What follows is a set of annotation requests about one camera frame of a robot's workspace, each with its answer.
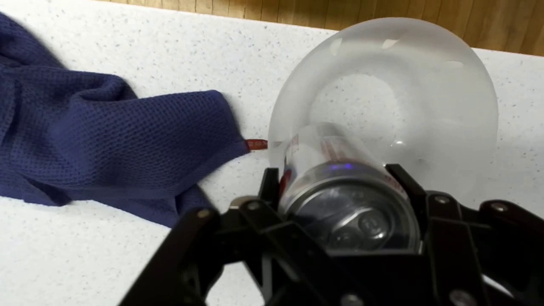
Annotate clear plastic bowl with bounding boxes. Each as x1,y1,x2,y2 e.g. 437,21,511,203
269,16,499,202

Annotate blue dish cloth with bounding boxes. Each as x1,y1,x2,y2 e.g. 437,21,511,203
0,15,259,227

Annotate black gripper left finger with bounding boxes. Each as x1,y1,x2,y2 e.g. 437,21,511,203
121,168,318,306

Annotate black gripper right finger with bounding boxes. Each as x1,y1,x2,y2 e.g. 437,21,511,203
386,163,544,306

